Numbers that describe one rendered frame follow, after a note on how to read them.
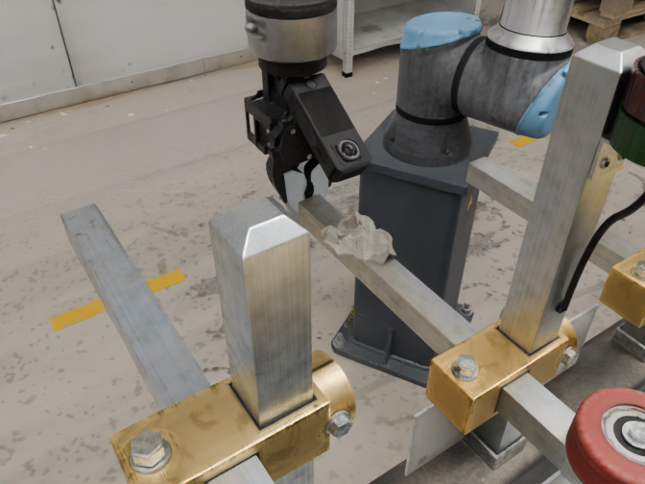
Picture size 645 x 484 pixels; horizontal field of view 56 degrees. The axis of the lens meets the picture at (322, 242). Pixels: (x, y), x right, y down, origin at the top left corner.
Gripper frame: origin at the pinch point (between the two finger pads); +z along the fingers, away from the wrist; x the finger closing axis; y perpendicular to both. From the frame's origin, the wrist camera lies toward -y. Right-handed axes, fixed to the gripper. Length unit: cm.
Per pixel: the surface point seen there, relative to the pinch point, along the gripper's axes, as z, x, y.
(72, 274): 83, 18, 111
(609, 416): -7.8, 0.3, -39.9
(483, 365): -4.4, 1.8, -30.2
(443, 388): -2.5, 5.0, -29.2
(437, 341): -1.9, 1.5, -24.6
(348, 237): -4.5, 1.3, -10.4
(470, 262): 83, -90, 46
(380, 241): -3.9, -1.6, -12.2
